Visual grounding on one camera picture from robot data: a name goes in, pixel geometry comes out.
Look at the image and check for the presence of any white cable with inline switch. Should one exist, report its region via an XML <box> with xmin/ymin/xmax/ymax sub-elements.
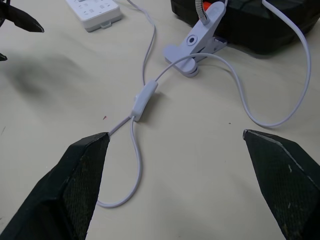
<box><xmin>96</xmin><ymin>0</ymin><xmax>313</xmax><ymax>208</ymax></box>

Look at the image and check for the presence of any white clip lamp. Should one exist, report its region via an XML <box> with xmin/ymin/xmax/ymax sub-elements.
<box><xmin>162</xmin><ymin>0</ymin><xmax>229</xmax><ymax>78</ymax></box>

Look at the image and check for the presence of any black plastic case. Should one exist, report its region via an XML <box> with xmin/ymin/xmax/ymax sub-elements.
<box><xmin>170</xmin><ymin>0</ymin><xmax>320</xmax><ymax>56</ymax></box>

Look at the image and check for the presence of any white power strip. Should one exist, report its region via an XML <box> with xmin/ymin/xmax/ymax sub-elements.
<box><xmin>65</xmin><ymin>0</ymin><xmax>124</xmax><ymax>33</ymax></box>

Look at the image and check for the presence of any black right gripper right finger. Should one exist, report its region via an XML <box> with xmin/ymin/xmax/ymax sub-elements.
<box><xmin>242</xmin><ymin>129</ymin><xmax>320</xmax><ymax>240</ymax></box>

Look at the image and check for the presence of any white inline cable switch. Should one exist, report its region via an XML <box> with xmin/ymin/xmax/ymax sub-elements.
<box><xmin>131</xmin><ymin>79</ymin><xmax>159</xmax><ymax>123</ymax></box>

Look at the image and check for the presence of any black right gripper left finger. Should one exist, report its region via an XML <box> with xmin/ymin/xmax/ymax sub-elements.
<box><xmin>0</xmin><ymin>131</ymin><xmax>111</xmax><ymax>240</ymax></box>

